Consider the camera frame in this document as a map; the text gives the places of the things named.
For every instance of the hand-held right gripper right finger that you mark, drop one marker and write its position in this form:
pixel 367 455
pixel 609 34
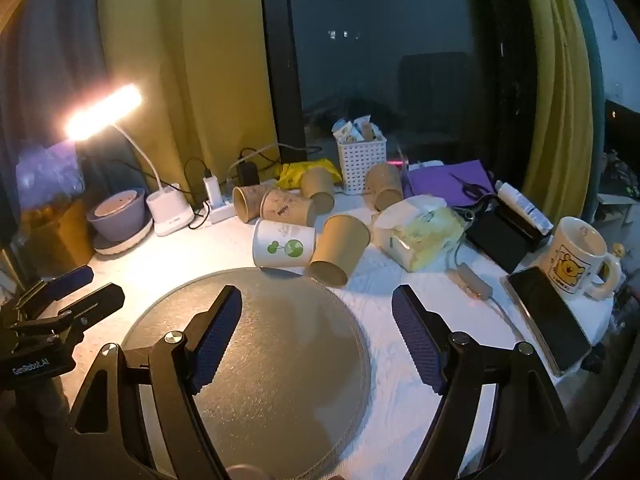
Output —
pixel 417 342

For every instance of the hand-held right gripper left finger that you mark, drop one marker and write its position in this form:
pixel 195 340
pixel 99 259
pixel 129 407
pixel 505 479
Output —
pixel 215 342

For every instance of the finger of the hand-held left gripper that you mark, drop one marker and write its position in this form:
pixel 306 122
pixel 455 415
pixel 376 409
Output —
pixel 97 302
pixel 72 277

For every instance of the white paper cup green print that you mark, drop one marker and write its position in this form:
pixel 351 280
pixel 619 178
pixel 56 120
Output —
pixel 280 245

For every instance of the plain brown paper cup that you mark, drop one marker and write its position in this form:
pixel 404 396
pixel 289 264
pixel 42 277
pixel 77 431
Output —
pixel 340 250
pixel 317 185

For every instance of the printed brown paper cup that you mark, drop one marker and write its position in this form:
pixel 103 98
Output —
pixel 250 201
pixel 285 207

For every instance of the speckled brown paper cup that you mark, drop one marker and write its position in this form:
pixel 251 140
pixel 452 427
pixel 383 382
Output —
pixel 382 185

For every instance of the translucent plastic container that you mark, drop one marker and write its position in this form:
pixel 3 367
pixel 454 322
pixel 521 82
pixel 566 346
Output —
pixel 50 210

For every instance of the round grey tray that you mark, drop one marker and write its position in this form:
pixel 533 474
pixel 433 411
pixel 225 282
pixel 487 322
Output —
pixel 285 360

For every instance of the white saucer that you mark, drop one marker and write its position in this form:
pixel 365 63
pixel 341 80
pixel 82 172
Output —
pixel 135 237

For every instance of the purple bowl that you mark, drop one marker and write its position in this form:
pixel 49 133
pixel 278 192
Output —
pixel 117 212

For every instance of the grey adapter hub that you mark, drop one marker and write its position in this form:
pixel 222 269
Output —
pixel 475 281

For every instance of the yellow tissue pack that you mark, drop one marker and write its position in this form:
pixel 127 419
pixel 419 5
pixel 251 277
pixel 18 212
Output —
pixel 420 235

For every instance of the white desk lamp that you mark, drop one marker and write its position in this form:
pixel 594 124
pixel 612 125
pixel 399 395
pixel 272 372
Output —
pixel 170 210

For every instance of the white power strip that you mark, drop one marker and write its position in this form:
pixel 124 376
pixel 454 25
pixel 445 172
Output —
pixel 220 212

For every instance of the black wallet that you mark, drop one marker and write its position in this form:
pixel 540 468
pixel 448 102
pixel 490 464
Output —
pixel 500 240

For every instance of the black smartphone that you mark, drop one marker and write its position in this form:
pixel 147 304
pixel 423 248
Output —
pixel 547 317

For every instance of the white charger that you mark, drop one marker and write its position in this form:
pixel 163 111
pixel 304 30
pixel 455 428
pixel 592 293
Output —
pixel 212 189

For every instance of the black scissors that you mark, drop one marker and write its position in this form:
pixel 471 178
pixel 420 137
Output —
pixel 471 189

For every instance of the purple notebook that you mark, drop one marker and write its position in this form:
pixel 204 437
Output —
pixel 432 180

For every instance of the black power adapter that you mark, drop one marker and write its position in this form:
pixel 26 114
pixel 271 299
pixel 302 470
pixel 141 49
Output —
pixel 247 175

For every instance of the white tube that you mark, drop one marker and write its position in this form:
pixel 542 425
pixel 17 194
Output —
pixel 522 207

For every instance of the cream mug bear print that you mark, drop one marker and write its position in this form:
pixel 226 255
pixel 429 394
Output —
pixel 570 260

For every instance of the white plastic basket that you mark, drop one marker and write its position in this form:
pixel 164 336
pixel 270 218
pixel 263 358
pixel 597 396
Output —
pixel 362 165

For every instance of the yellow plastic bag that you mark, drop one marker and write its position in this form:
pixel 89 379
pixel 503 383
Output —
pixel 295 172

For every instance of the bunch of sachets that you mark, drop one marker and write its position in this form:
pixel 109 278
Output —
pixel 357 130

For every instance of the small yellow figurine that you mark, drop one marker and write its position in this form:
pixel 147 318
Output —
pixel 619 251

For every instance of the yellow curtain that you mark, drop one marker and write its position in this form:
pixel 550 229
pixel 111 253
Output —
pixel 555 85
pixel 190 60

